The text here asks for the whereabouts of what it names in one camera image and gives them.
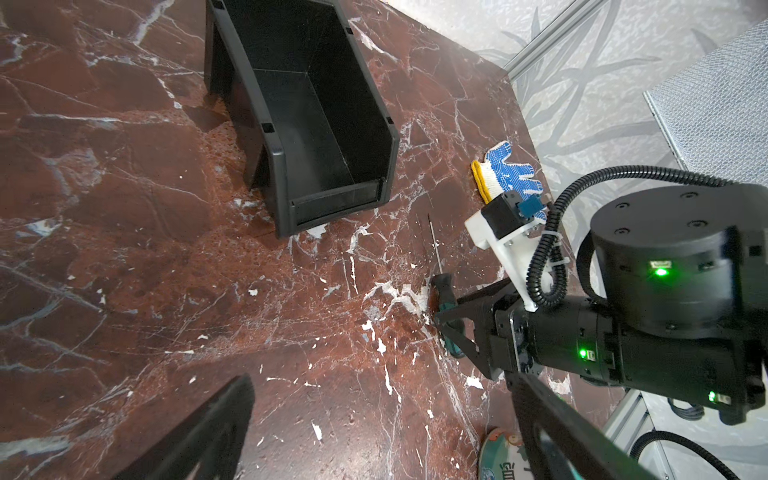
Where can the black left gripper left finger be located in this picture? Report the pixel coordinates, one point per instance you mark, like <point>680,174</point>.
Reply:
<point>207,444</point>

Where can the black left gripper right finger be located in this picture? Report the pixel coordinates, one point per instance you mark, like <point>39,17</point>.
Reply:
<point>560,444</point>

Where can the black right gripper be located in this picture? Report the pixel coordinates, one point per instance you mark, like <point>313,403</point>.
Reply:
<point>575,336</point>

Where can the green black handled screwdriver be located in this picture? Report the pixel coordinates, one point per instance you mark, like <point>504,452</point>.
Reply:
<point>445,295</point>

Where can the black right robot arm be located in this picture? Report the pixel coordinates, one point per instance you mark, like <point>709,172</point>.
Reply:
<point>685,310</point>

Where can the black plastic storage bin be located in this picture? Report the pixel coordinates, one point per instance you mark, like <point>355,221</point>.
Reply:
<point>319,141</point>

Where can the green round printed object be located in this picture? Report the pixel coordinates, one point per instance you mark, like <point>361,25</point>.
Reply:
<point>503,457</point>

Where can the blue dotted work glove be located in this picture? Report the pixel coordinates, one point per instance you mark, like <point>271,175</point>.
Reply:
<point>496,173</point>

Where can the grey mesh panel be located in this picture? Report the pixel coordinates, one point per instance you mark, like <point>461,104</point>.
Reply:
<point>713,114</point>

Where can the white mounted wrist camera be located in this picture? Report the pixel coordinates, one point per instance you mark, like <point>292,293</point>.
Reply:
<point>503,226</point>

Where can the aluminium frame post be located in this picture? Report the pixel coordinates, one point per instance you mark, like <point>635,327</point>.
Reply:
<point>569,19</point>

